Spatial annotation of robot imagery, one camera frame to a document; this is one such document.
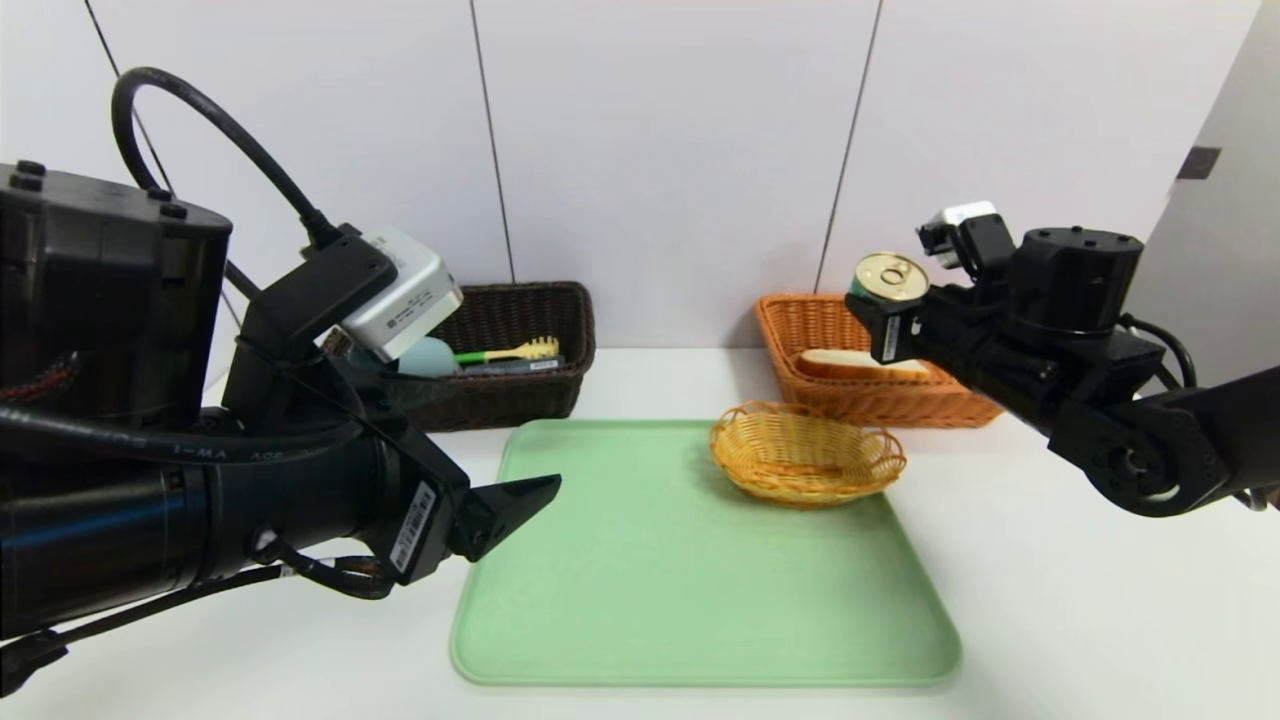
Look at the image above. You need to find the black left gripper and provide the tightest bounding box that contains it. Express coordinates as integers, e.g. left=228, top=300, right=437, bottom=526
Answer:
left=204, top=413, right=563, bottom=587

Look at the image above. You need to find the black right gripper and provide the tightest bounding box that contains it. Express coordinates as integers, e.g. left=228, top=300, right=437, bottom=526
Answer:
left=844, top=284, right=972, bottom=365

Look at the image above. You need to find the tin can gold lid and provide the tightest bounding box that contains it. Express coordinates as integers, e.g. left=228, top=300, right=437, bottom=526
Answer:
left=850, top=252, right=931, bottom=304

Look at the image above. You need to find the white bread slice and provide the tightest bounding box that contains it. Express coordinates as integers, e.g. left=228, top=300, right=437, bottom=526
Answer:
left=797, top=349, right=933, bottom=381

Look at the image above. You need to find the grey clear cutlery case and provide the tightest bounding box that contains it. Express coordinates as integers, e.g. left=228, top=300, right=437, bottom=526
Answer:
left=460, top=358, right=566, bottom=378

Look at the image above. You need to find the yellow pasta spoon green handle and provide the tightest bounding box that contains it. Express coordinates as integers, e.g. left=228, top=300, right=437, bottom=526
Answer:
left=455, top=337, right=561, bottom=366

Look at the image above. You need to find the blue-grey plastic cup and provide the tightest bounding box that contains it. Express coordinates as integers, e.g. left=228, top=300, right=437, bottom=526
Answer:
left=398, top=337, right=461, bottom=378

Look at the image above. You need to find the large orange wicker basket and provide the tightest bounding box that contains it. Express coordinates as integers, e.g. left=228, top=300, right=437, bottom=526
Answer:
left=755, top=293, right=1004, bottom=429

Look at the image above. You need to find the dark brown wicker basket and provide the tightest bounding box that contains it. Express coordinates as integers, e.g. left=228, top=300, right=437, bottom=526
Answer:
left=320, top=282, right=597, bottom=433

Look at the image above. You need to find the small round orange wicker basket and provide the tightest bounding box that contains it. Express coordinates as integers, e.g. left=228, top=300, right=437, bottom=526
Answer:
left=710, top=401, right=907, bottom=509

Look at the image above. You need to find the light green plastic tray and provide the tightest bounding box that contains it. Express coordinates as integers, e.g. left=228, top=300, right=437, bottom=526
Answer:
left=450, top=419, right=963, bottom=686

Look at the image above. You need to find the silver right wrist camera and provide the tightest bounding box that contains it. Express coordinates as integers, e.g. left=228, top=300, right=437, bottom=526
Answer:
left=917, top=201, right=1016, bottom=279

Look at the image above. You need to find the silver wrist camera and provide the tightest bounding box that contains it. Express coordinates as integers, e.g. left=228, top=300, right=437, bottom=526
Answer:
left=338, top=227, right=466, bottom=363
left=917, top=201, right=1016, bottom=279

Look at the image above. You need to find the thin black left gripper cable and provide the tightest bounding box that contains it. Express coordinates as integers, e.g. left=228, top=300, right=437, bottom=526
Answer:
left=0, top=540, right=393, bottom=661

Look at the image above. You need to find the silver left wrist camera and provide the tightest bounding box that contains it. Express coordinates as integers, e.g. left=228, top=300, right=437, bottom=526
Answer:
left=338, top=227, right=466, bottom=363

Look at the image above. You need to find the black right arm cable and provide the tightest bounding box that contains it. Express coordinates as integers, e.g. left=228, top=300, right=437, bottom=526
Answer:
left=1120, top=315, right=1198, bottom=393

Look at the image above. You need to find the thick black left camera cable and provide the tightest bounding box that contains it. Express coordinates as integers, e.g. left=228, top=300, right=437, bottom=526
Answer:
left=110, top=67, right=341, bottom=251

